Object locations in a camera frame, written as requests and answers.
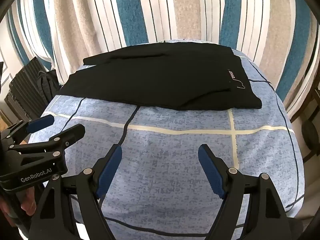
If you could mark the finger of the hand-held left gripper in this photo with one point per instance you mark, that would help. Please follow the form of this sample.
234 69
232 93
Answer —
72 133
41 123

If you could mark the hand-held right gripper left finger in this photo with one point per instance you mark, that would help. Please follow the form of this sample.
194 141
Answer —
110 170

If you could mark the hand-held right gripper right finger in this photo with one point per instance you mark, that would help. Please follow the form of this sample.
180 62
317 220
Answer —
209 170

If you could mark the black pants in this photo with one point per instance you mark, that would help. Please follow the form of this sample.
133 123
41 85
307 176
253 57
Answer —
160 77

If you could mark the person's left hand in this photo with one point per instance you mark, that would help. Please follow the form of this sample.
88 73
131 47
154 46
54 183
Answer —
26 202

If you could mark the dark backpack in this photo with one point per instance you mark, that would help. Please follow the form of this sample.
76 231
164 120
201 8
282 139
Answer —
48 85

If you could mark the blue checked blanket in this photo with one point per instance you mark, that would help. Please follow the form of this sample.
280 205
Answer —
165 150

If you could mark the dark wooden chair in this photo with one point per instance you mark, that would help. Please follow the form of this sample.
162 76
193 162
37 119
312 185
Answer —
310 130

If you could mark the striped curtain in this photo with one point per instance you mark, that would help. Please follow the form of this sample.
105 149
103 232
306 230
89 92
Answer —
150 10

